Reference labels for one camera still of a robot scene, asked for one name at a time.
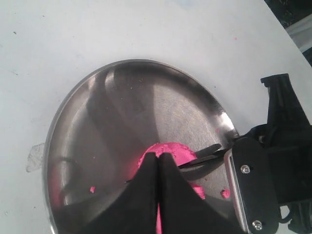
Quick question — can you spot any small pink clay crumb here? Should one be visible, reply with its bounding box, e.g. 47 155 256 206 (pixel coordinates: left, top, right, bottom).
220 189 231 199

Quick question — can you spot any clear tape piece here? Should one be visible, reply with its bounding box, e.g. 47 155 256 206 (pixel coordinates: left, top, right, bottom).
25 143 45 173

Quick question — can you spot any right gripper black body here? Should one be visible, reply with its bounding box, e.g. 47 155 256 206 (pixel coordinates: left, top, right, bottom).
245 74 312 234

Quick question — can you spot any round stainless steel plate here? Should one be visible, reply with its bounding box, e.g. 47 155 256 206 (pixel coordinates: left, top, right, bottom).
42 59 238 234

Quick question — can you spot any black knife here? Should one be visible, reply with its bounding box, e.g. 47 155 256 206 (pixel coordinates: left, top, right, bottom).
178 143 229 181

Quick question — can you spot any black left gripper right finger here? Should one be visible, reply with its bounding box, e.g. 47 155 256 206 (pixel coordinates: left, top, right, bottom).
158 153 244 234

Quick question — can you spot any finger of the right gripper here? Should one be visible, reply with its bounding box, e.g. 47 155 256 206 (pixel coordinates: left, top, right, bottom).
224 137 279 234

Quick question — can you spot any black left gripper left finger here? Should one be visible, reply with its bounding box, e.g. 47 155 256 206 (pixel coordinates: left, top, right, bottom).
62 153 158 234

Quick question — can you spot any pink dough lump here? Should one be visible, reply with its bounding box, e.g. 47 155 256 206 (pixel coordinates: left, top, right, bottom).
137 142 205 234

